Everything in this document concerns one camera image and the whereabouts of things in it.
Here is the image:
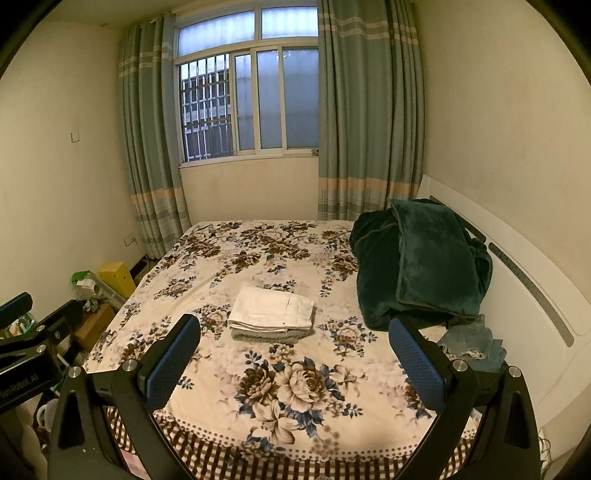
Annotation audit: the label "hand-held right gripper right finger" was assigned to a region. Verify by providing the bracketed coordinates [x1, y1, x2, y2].
[388, 316, 541, 480]

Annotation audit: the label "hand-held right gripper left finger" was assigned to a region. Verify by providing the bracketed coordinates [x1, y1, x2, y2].
[47, 314, 202, 480]

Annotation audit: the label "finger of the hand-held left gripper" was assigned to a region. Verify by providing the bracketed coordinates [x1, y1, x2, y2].
[0, 292, 34, 329]
[0, 299, 92, 366]

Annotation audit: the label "white pants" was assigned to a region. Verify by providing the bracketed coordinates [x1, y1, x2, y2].
[228, 285, 315, 334]

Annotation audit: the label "brown cardboard box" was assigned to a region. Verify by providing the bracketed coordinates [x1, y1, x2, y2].
[74, 302, 116, 352]

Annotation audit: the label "white plastic tube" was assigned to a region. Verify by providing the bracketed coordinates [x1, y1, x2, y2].
[78, 281, 105, 303]

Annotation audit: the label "white plastic container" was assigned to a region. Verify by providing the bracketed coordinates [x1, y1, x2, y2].
[37, 398, 61, 432]

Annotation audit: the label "blue jeans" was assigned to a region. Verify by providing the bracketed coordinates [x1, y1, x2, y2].
[436, 320, 508, 374]

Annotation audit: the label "yellow box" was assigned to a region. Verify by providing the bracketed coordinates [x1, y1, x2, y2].
[98, 261, 137, 298]

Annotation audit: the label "bed with floral sheet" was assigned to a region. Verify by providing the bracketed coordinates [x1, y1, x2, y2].
[83, 219, 509, 480]

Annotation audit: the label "grey folded garment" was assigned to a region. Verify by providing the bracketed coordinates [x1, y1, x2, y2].
[230, 326, 315, 345]

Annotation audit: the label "dark green plush blanket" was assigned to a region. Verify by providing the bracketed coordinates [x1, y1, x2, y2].
[348, 198, 494, 332]

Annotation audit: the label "white headboard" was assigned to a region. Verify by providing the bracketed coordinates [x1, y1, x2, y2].
[416, 174, 591, 430]

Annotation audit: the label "green striped curtain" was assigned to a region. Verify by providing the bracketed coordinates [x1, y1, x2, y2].
[117, 13, 192, 259]
[316, 0, 426, 222]

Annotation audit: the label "barred window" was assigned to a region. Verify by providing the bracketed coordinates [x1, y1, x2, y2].
[173, 7, 320, 164]

